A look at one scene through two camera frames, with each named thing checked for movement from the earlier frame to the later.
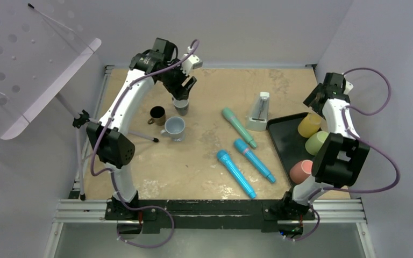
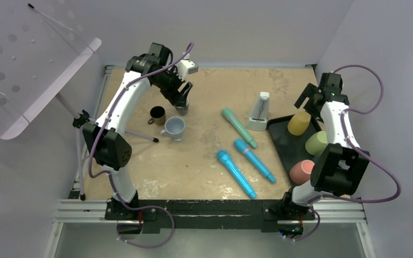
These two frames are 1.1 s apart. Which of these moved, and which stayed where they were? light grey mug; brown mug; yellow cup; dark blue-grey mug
Moved: yellow cup
Stayed: brown mug; dark blue-grey mug; light grey mug
